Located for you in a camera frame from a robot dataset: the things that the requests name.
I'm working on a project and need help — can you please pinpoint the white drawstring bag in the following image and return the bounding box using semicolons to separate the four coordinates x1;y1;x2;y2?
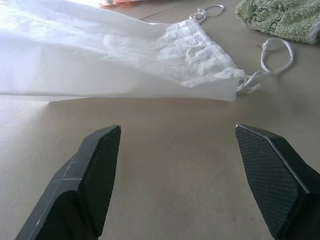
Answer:
0;0;246;103

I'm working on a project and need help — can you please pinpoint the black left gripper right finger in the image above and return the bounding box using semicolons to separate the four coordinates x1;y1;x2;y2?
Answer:
234;123;320;240

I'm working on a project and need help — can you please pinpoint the orange object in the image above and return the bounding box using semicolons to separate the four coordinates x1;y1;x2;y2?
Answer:
97;0;161;9

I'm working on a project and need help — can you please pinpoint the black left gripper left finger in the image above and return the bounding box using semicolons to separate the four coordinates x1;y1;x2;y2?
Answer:
15;124;123;240

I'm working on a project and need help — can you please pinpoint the white drawstring cord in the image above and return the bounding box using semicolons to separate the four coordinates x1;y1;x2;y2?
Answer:
236;38;294;95
189;4;225;25

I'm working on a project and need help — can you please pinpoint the green terry towel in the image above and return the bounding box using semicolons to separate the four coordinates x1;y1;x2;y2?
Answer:
235;0;320;46

